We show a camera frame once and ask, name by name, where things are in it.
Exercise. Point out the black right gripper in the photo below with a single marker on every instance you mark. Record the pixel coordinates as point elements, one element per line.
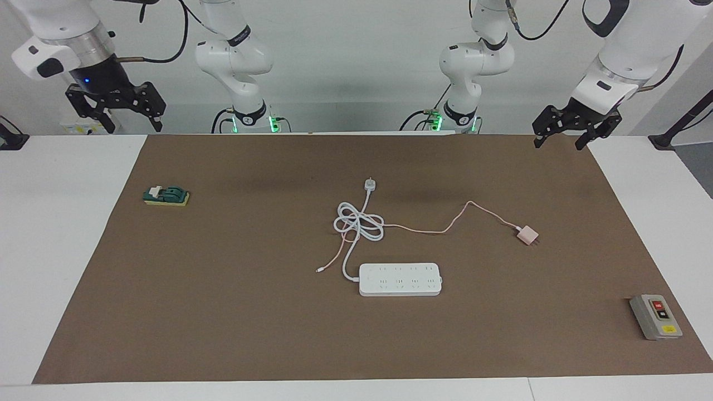
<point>103,78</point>

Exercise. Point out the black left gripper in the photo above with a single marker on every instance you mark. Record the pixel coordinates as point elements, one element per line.
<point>585,111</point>

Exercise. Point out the pink charger plug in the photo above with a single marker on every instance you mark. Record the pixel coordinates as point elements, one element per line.
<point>527,235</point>

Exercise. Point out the white power strip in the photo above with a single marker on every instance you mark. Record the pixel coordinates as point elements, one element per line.
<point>401,279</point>

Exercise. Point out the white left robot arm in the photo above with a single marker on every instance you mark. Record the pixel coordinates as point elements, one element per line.
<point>629,44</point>

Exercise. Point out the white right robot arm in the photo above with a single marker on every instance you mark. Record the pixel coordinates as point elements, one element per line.
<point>234,55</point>

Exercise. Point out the white box with yellow labels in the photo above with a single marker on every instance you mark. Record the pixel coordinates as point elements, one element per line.
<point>83,129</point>

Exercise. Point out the black clamp stand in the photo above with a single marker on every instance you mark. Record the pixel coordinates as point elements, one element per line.
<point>11,139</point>
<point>682,120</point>

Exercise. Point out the grey push button box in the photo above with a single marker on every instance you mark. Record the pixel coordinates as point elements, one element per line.
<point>654,317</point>

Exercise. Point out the brown table mat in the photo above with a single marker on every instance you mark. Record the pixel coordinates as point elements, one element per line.
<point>167,312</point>

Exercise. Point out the green knife switch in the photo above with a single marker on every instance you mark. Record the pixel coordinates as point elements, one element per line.
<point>167,195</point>

